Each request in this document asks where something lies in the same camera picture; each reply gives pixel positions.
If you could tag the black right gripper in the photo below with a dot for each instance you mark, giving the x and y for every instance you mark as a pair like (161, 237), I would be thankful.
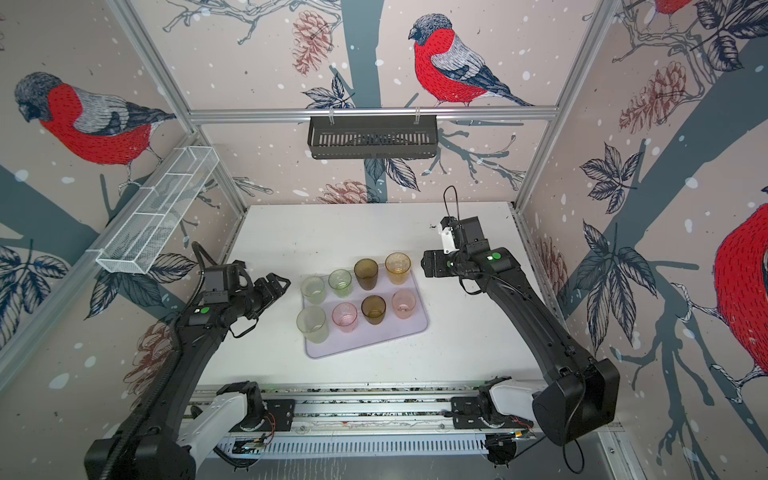
(439, 256)

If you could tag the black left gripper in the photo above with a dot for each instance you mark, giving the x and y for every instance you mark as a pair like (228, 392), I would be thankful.
(268, 294)

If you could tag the pale green textured glass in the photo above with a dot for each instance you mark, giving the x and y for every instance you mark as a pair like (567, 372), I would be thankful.
(313, 290)

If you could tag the yellow clear glass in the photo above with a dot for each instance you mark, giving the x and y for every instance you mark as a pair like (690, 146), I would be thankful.
(398, 265)

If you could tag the pale green frosted tall glass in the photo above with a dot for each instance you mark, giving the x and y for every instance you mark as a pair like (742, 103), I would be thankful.
(312, 323)

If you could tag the pink frosted glass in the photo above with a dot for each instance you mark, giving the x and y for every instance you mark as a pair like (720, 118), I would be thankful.
(404, 303)

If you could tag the clear green glass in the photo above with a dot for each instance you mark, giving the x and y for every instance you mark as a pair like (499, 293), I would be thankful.
(340, 282)

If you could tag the lilac plastic tray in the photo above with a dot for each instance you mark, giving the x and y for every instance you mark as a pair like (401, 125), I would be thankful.
(365, 334)

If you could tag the brown textured tall glass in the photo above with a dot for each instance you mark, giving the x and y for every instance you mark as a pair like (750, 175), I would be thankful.
(366, 272)

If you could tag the pink clear glass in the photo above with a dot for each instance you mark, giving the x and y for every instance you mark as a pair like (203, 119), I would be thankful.
(345, 317)

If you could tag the brown textured short glass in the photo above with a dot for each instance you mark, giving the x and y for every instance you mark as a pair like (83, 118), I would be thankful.
(374, 309)

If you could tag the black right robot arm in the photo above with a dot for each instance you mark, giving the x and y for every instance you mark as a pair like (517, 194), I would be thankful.
(582, 392)

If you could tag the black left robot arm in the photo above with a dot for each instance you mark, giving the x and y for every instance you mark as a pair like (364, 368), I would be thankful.
(150, 443)

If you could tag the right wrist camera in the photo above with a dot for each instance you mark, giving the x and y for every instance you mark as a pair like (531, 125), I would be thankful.
(447, 235)

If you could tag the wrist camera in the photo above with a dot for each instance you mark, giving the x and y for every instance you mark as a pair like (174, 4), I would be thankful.
(447, 235)
(223, 282)

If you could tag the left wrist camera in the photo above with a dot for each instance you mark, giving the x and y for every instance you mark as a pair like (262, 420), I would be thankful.
(223, 282)

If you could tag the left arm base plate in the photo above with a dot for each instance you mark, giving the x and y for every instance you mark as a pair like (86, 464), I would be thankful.
(278, 417)

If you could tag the white wire mesh shelf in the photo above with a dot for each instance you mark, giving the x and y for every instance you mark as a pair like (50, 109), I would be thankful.
(142, 237)

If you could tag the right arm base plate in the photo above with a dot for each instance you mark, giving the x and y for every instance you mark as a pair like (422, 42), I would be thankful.
(466, 413)

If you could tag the aluminium mounting rail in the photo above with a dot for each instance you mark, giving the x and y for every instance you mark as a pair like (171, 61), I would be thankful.
(386, 408)

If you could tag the black wall basket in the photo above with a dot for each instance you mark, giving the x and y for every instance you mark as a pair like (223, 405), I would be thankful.
(373, 137)

